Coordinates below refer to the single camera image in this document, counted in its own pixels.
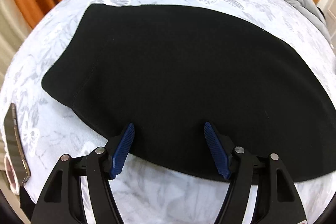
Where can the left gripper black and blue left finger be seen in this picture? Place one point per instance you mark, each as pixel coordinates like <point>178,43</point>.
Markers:
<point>61,199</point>

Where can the butterfly print bed sheet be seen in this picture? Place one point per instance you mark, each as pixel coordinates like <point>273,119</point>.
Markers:
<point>145,193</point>

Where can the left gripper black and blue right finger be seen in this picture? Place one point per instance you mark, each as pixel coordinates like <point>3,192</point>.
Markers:
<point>277,199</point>

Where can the black pants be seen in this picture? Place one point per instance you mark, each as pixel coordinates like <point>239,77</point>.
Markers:
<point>171,69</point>

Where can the white wardrobe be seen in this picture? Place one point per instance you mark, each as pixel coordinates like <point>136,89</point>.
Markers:
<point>328,9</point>

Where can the dark smartphone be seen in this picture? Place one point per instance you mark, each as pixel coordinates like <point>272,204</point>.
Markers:
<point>16,166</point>

